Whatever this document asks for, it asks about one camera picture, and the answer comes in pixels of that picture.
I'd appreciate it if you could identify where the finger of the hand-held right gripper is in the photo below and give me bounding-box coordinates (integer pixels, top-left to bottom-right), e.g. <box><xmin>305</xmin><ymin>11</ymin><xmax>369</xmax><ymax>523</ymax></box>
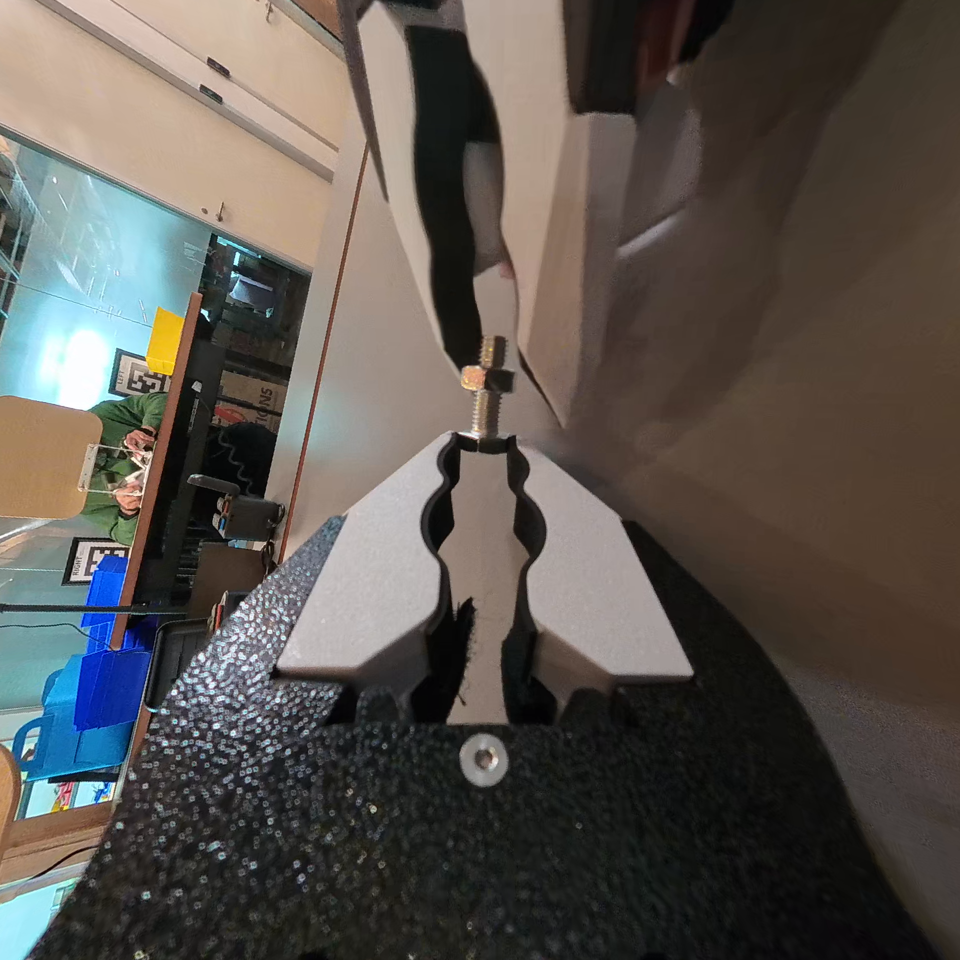
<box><xmin>358</xmin><ymin>7</ymin><xmax>502</xmax><ymax>375</ymax></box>
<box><xmin>448</xmin><ymin>0</ymin><xmax>636</xmax><ymax>432</ymax></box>

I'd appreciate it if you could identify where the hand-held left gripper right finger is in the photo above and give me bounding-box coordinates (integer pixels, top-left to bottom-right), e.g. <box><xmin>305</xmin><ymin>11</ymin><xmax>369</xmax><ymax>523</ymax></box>
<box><xmin>505</xmin><ymin>435</ymin><xmax>694</xmax><ymax>699</ymax></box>

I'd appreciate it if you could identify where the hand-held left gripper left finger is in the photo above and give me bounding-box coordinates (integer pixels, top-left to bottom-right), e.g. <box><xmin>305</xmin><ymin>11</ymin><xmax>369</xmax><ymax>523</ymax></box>
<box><xmin>276</xmin><ymin>432</ymin><xmax>462</xmax><ymax>699</ymax></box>

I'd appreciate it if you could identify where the steel hex nut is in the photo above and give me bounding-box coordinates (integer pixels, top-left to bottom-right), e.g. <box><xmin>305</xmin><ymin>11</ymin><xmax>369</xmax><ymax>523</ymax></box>
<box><xmin>460</xmin><ymin>364</ymin><xmax>518</xmax><ymax>398</ymax></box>

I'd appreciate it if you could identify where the steel hex bolt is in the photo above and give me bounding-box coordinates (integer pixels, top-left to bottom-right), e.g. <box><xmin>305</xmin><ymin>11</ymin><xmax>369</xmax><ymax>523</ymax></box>
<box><xmin>457</xmin><ymin>335</ymin><xmax>514</xmax><ymax>456</ymax></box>

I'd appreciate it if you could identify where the person's right hand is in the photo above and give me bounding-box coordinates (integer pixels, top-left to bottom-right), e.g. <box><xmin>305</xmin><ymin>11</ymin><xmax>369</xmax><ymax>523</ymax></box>
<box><xmin>637</xmin><ymin>0</ymin><xmax>695</xmax><ymax>96</ymax></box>

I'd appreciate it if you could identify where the grey usb hub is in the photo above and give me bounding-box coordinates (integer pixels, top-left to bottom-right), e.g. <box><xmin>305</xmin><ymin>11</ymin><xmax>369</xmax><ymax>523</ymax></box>
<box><xmin>187</xmin><ymin>472</ymin><xmax>277</xmax><ymax>543</ymax></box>

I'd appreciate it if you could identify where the plain brown cardboard box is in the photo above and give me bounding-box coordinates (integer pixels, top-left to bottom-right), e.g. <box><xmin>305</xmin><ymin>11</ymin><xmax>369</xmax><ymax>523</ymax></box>
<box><xmin>189</xmin><ymin>540</ymin><xmax>273</xmax><ymax>622</ymax></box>

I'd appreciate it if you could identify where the black plastic tray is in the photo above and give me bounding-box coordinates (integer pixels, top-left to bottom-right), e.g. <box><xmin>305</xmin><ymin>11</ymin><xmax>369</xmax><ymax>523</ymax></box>
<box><xmin>146</xmin><ymin>616</ymin><xmax>220</xmax><ymax>712</ymax></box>

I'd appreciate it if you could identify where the printed cardboard box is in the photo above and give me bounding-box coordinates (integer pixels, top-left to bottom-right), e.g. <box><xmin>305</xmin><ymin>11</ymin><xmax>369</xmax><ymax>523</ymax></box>
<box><xmin>216</xmin><ymin>366</ymin><xmax>292</xmax><ymax>438</ymax></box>

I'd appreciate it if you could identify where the blue plastic bin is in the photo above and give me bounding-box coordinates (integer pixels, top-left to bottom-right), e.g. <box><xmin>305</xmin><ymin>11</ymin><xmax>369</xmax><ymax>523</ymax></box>
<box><xmin>81</xmin><ymin>555</ymin><xmax>162</xmax><ymax>654</ymax></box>

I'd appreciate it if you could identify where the wood-edged black desk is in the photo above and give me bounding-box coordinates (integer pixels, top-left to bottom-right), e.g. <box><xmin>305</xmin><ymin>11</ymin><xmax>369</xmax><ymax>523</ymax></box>
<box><xmin>108</xmin><ymin>292</ymin><xmax>226</xmax><ymax>652</ymax></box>

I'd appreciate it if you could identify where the black and white marker sign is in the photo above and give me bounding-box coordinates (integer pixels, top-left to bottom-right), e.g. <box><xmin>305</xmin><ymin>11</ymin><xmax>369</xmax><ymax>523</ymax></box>
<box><xmin>66</xmin><ymin>535</ymin><xmax>130</xmax><ymax>586</ymax></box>
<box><xmin>109</xmin><ymin>347</ymin><xmax>171</xmax><ymax>399</ymax></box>

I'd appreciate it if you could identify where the blue plastic crate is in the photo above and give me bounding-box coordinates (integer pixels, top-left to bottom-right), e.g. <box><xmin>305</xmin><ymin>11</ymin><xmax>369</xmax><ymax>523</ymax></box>
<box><xmin>11</xmin><ymin>648</ymin><xmax>157</xmax><ymax>783</ymax></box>

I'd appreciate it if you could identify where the small yellow bin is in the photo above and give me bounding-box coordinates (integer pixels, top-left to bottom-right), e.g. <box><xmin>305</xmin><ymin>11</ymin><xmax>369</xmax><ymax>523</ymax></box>
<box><xmin>146</xmin><ymin>305</ymin><xmax>189</xmax><ymax>374</ymax></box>

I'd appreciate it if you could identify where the glass partition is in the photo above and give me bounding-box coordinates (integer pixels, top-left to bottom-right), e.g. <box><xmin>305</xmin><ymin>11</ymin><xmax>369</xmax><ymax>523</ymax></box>
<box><xmin>0</xmin><ymin>126</ymin><xmax>315</xmax><ymax>714</ymax></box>

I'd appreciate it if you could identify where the black cable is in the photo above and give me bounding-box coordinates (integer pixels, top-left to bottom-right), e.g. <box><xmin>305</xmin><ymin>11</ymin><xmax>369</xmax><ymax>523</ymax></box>
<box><xmin>258</xmin><ymin>502</ymin><xmax>288</xmax><ymax>575</ymax></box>

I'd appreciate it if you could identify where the white wall cabinet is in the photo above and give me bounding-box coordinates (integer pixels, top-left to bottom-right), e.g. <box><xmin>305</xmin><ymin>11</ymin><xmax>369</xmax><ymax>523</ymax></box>
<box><xmin>0</xmin><ymin>0</ymin><xmax>361</xmax><ymax>181</ymax></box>

